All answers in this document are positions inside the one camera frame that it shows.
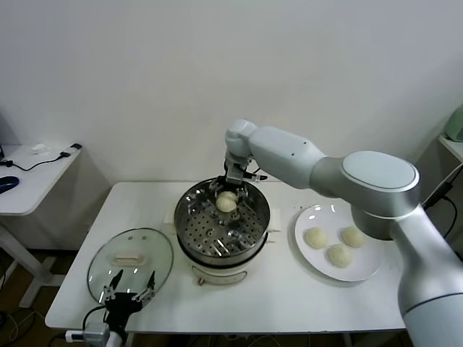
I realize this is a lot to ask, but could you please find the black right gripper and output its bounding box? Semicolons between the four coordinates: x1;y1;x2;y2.
209;160;253;202

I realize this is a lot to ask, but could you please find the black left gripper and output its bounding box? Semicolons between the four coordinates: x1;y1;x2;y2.
102;269;157;328

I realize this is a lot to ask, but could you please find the white steamed baozi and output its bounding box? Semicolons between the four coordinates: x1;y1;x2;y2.
216;191;238;214
304;227;328;250
327;244;354;270
341;226;366;249

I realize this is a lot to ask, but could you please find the glass pot lid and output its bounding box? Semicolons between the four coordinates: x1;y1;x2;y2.
86;227;174;305

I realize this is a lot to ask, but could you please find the steel steamer basket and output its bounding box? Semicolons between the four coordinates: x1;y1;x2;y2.
164;177;283;267

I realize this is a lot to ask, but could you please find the white round plate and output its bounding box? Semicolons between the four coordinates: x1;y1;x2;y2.
294;204;384;283

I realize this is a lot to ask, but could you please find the white side table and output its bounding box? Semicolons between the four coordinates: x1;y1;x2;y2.
0;144;82;308

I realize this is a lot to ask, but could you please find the blue computer mouse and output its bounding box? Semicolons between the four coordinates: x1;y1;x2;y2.
0;176;20;196

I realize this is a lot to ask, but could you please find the white shelf table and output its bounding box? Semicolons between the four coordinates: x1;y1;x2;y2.
438;133;463;163

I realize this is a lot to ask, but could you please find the pale green appliance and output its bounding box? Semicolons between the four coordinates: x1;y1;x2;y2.
443;106;463;142

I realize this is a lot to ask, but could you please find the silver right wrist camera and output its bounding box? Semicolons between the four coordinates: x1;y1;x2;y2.
227;162;247;181

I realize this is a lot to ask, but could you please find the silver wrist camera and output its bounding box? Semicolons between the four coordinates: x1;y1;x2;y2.
82;321;110;341
227;162;247;181

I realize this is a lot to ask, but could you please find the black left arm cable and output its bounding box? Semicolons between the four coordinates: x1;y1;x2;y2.
82;305;108;332

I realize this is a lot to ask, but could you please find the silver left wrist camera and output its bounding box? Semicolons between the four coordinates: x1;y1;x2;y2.
82;321;110;341

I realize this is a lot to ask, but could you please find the black power cable with adapter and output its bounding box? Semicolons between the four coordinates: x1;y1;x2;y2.
422;182;459;232

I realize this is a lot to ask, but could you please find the white hanging cable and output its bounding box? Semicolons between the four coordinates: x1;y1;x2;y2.
419;166;463;210

